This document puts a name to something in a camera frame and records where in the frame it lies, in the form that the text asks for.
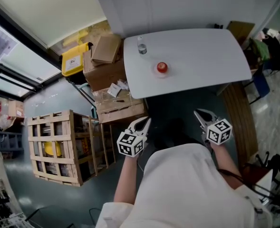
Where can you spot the yellow lidded bin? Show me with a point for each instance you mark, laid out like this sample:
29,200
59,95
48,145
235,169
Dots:
73,62

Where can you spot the green garment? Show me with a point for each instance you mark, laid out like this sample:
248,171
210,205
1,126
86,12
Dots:
261,49

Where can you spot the large brown cardboard box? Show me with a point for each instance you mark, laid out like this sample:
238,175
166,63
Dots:
104,76

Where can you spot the cardboard box with label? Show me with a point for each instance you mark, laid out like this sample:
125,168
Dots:
16,108

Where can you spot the teal metal stool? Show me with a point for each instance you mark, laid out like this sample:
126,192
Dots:
87,98

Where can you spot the red apple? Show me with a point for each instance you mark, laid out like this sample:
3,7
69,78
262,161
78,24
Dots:
162,66

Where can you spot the black pen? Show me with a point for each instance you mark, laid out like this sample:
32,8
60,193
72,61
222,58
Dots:
118,101

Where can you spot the clear plate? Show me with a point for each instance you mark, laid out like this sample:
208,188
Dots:
161,75

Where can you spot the person's dark trousers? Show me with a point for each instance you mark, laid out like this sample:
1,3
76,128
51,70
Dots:
175,134

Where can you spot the blue chair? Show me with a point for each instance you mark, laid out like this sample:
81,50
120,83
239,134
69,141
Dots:
261,84

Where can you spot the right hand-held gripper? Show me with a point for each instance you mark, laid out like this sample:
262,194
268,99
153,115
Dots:
219,131

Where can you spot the person's white shirt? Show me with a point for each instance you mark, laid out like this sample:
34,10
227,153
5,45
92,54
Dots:
189,191

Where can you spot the wooden slat crate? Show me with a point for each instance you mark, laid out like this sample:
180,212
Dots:
63,151

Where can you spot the black office chair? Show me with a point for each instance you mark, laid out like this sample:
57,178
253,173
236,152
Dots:
278,165

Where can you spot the yellow object inside crate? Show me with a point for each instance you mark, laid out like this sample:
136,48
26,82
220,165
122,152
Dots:
51,148

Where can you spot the leaning cardboard panel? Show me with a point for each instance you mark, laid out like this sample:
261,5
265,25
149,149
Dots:
240,31

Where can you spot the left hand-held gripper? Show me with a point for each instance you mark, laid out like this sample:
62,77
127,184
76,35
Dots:
130,144

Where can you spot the white paper packet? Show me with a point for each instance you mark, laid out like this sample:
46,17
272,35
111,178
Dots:
113,89

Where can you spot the small flat cardboard box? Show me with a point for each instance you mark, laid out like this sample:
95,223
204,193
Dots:
106,50

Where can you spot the person's right forearm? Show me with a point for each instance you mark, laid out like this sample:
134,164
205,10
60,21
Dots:
225,160

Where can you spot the person's left forearm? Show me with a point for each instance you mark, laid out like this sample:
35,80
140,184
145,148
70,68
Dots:
126,179

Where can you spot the clear plastic water bottle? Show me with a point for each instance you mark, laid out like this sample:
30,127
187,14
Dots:
142,47

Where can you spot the taped long cardboard box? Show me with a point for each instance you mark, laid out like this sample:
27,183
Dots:
120,111

